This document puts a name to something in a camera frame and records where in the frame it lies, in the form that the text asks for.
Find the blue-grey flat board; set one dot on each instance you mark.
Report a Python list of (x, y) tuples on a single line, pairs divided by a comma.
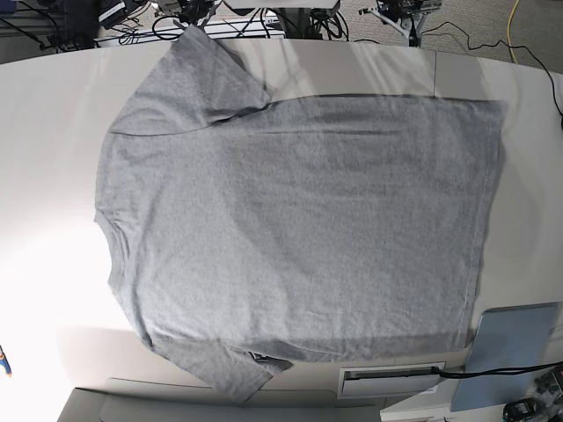
[(506, 337)]

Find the grey T-shirt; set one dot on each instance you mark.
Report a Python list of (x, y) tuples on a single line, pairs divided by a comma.
[(246, 234)]

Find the white cable slot tray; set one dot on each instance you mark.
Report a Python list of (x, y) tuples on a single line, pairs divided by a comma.
[(390, 381)]

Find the white central stand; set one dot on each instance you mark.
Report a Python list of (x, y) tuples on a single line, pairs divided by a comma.
[(277, 4)]

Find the orange blue tool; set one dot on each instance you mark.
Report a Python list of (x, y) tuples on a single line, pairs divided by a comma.
[(4, 363)]

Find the arm base mount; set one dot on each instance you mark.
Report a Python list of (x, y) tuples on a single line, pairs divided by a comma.
[(407, 17), (111, 13)]

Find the black device bottom right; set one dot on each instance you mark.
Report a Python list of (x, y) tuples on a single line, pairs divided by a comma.
[(522, 410)]

